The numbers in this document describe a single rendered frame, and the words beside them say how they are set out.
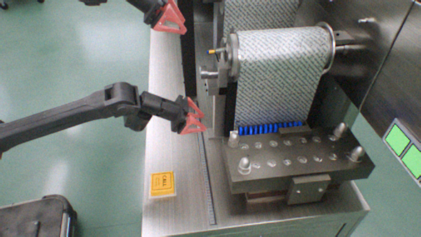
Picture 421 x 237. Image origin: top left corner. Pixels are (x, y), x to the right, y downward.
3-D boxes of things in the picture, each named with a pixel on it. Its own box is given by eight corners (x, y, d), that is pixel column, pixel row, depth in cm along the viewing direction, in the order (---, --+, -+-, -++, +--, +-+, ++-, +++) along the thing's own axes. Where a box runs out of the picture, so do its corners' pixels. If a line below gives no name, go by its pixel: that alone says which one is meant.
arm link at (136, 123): (119, 106, 68) (117, 81, 73) (104, 133, 75) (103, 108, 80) (163, 113, 75) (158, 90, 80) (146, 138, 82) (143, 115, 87)
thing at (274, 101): (233, 128, 89) (237, 81, 76) (304, 121, 91) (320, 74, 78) (233, 129, 89) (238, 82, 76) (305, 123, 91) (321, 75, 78)
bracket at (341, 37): (324, 36, 80) (326, 30, 79) (343, 35, 81) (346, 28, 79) (331, 45, 76) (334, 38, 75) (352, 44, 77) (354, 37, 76)
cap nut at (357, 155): (346, 153, 80) (351, 142, 77) (358, 152, 81) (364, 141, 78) (353, 163, 78) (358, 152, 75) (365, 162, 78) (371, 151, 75)
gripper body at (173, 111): (176, 133, 79) (152, 126, 76) (175, 110, 87) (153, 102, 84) (187, 118, 76) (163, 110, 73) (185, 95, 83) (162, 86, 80)
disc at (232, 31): (227, 63, 88) (229, 17, 77) (228, 63, 88) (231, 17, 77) (236, 93, 77) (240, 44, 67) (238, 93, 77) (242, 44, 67)
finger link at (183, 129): (200, 142, 83) (172, 133, 79) (198, 125, 88) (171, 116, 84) (213, 127, 79) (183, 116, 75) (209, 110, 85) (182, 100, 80)
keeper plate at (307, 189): (284, 199, 83) (292, 177, 75) (317, 195, 84) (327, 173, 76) (287, 206, 81) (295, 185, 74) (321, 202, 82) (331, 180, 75)
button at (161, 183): (151, 177, 90) (150, 173, 88) (173, 175, 90) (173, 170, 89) (151, 197, 85) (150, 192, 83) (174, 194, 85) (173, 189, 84)
